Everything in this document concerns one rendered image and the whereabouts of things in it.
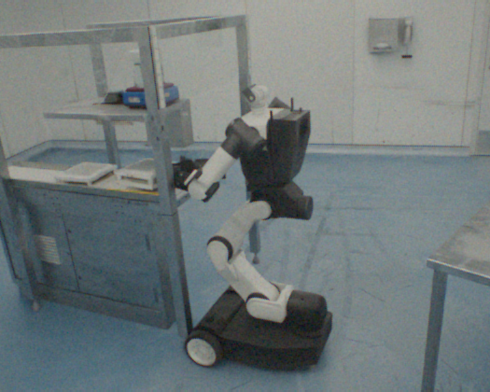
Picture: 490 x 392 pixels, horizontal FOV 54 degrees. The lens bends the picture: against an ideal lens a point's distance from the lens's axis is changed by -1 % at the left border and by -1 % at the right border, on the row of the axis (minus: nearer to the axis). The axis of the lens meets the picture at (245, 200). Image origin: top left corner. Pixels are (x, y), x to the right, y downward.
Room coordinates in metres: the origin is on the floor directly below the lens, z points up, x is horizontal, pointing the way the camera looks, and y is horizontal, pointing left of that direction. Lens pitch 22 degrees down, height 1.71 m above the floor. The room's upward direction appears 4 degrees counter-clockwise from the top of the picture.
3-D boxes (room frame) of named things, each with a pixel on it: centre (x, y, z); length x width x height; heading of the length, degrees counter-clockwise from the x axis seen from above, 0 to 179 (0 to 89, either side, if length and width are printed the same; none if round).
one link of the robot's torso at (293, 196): (2.10, -0.16, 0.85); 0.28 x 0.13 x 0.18; 65
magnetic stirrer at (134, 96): (2.41, 0.42, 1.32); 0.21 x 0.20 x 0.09; 155
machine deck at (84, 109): (2.44, 0.61, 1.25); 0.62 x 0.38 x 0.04; 65
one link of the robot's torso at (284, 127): (2.11, -0.14, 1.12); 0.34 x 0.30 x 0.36; 155
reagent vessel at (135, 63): (2.40, 0.42, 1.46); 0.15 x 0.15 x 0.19
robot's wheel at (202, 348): (2.00, 0.26, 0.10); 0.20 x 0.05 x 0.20; 65
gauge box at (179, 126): (2.48, 0.37, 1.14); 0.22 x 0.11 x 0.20; 65
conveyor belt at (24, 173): (2.61, 0.94, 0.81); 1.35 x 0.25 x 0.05; 65
